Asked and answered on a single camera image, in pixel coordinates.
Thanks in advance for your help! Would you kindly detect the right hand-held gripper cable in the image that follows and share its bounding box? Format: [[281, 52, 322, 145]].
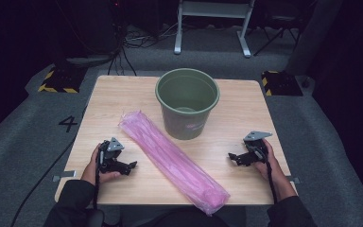
[[263, 148, 279, 205]]

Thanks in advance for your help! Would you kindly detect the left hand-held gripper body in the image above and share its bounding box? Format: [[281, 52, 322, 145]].
[[96, 136, 130, 175]]

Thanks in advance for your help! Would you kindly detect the long black floor cable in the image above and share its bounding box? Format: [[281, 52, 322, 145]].
[[9, 105, 89, 227]]

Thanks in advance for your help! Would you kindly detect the left hand-held gripper cable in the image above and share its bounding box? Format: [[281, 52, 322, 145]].
[[92, 149, 106, 212]]

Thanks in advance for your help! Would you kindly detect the black tripod stand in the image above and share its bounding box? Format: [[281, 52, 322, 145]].
[[252, 15, 301, 58]]

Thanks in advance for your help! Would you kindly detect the black equipment cabinet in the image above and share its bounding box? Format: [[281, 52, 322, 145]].
[[55, 0, 127, 69]]

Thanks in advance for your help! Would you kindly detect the white desk frame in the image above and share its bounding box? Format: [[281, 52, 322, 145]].
[[173, 0, 256, 59]]

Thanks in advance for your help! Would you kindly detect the black yellow striped floor plate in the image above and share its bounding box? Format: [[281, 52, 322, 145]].
[[37, 65, 88, 95], [261, 70, 304, 97]]

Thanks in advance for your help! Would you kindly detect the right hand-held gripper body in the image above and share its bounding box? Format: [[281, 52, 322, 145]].
[[243, 131, 273, 166]]

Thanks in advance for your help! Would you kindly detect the person's lap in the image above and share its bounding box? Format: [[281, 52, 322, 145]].
[[138, 206, 234, 227]]

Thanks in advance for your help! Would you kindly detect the pink plastic bag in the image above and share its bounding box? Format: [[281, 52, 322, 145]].
[[118, 110, 231, 217]]

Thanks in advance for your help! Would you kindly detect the grey stand base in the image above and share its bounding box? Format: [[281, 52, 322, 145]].
[[65, 55, 116, 68]]

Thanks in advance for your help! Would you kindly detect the person's right hand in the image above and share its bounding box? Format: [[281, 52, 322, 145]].
[[253, 138, 285, 184]]

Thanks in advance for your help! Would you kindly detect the green plastic bucket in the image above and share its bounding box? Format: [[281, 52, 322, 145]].
[[154, 67, 221, 141]]

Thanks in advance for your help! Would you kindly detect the hand-held gripper cable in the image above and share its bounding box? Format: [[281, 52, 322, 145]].
[[263, 148, 279, 205], [92, 149, 106, 212]]

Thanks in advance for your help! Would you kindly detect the bundle of floor cables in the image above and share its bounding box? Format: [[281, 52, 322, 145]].
[[107, 22, 187, 77]]

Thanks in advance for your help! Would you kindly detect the person's left hand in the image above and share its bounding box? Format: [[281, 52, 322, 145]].
[[80, 143, 122, 187]]

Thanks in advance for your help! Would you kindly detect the grey curtain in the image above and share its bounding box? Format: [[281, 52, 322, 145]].
[[285, 0, 344, 77]]

